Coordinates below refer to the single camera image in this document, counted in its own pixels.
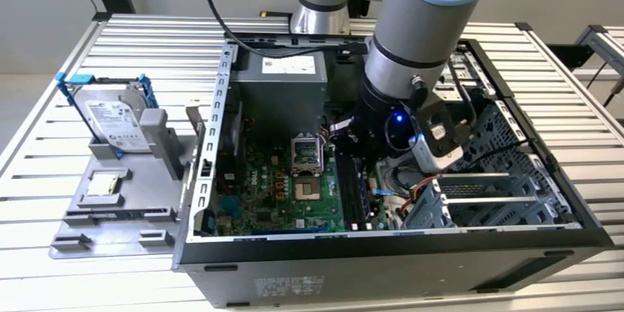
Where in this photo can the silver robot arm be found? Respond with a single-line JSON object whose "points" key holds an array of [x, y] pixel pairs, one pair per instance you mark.
{"points": [[419, 34]]}

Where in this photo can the RAM slot with white clips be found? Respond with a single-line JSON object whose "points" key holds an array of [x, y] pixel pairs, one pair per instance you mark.
{"points": [[348, 195]]}

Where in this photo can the socket locking lever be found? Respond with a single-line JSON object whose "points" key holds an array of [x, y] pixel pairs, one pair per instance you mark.
{"points": [[323, 144]]}

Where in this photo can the grey power supply unit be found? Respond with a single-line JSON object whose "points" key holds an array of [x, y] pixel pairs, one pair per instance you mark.
{"points": [[283, 107]]}

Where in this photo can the CPU socket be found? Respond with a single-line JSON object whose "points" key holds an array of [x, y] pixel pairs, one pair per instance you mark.
{"points": [[307, 188]]}

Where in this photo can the grey metal drive bay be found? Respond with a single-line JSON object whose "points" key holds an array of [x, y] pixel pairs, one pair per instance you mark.
{"points": [[460, 67]]}

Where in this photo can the perforated grey drive cage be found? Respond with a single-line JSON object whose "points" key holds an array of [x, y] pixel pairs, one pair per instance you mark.
{"points": [[487, 177]]}

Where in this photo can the green motherboard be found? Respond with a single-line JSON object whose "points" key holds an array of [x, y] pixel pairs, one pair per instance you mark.
{"points": [[263, 188]]}

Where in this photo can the black case fan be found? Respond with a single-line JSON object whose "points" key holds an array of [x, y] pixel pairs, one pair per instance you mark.
{"points": [[237, 133]]}

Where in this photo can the blue expansion slot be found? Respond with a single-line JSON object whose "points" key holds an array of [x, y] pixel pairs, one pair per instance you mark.
{"points": [[292, 231]]}

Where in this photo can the black bar with yellow tip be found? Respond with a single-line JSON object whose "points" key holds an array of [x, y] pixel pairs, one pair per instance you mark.
{"points": [[275, 15]]}

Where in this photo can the black PC case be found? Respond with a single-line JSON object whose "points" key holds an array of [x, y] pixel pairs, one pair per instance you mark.
{"points": [[341, 275]]}

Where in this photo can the grey parts rack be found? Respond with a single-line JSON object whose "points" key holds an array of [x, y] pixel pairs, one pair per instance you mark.
{"points": [[151, 166]]}

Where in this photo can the metal slat side table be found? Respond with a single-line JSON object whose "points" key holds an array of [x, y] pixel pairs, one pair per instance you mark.
{"points": [[599, 36]]}

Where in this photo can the hard disk in blue carrier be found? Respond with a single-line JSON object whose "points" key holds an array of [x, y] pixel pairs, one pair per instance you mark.
{"points": [[112, 118]]}

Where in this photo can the silver CPU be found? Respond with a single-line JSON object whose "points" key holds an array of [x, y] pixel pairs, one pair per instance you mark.
{"points": [[103, 184]]}

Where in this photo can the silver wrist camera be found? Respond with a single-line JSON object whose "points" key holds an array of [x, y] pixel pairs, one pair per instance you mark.
{"points": [[428, 158]]}

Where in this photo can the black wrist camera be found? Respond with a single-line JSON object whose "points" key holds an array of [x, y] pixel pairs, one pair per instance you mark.
{"points": [[439, 118]]}

